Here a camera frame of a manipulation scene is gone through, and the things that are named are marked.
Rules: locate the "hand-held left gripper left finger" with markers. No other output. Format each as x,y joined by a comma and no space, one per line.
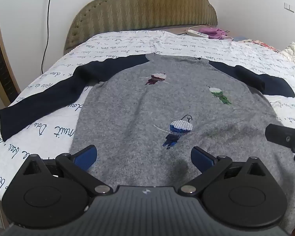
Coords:
84,158

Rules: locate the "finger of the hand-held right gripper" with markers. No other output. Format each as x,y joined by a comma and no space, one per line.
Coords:
284,137

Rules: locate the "white crumpled cloth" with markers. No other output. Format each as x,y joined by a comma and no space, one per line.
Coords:
293,51

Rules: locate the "olive padded headboard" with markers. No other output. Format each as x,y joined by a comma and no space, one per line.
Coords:
140,9

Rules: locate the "grey sweater with navy sleeves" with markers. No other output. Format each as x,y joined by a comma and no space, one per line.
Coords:
147,113

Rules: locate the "white remote control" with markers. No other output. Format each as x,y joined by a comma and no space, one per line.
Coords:
198,33

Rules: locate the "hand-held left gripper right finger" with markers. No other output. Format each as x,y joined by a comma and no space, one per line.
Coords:
201,161

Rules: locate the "white script-print bed sheet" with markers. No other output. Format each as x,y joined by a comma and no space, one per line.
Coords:
118,41

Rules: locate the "floral pink cloth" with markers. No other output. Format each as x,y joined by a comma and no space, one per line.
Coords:
260,43

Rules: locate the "white wall switch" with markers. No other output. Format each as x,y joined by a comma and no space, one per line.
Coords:
288,6

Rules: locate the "purple cloth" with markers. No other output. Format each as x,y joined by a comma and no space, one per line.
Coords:
214,32

